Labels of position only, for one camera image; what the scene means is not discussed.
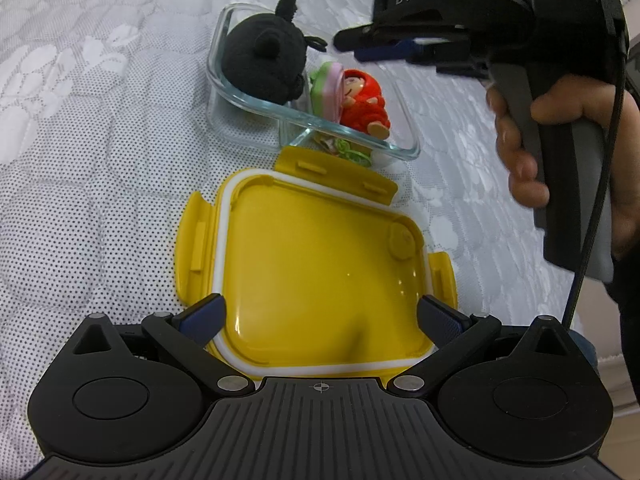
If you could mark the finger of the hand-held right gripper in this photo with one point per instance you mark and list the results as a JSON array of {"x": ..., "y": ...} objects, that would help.
[
  {"x": 450, "y": 60},
  {"x": 382, "y": 50}
]

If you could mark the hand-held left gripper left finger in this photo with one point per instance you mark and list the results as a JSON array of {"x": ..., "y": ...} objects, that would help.
[{"x": 206, "y": 316}]

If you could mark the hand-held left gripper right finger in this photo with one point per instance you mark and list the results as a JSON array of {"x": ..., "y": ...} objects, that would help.
[{"x": 441, "y": 321}]

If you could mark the yellow container lid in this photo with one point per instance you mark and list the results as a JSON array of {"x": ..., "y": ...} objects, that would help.
[{"x": 320, "y": 270}]

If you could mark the clear glass container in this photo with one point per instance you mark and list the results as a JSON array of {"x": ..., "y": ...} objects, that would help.
[{"x": 250, "y": 100}]

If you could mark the person's right hand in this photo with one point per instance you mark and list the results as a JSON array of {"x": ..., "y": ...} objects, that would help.
[{"x": 522, "y": 170}]

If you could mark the red hooded doll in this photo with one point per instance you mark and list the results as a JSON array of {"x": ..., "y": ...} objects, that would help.
[{"x": 362, "y": 105}]

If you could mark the pink and green toy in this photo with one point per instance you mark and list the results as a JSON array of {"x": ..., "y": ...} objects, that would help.
[{"x": 327, "y": 90}]

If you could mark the small green toy piece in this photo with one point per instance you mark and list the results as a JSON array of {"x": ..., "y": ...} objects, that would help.
[{"x": 352, "y": 152}]

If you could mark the black plush toy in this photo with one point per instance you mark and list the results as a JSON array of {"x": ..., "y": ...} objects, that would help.
[{"x": 267, "y": 57}]

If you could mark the white quilted mattress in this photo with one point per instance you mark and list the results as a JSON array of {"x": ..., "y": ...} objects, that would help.
[{"x": 100, "y": 160}]

